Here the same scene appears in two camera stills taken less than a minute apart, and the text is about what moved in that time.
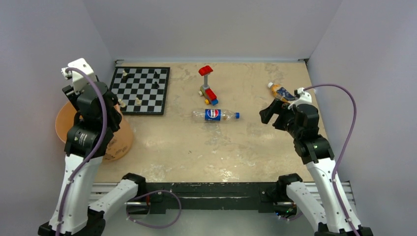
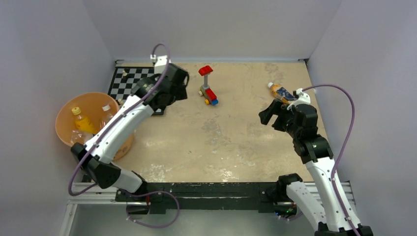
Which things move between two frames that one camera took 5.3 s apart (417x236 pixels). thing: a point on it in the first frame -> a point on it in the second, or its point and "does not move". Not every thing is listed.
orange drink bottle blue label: (281, 92) does not move
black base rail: (214, 197) does not move
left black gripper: (71, 94) -> (180, 93)
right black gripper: (277, 106) does not move
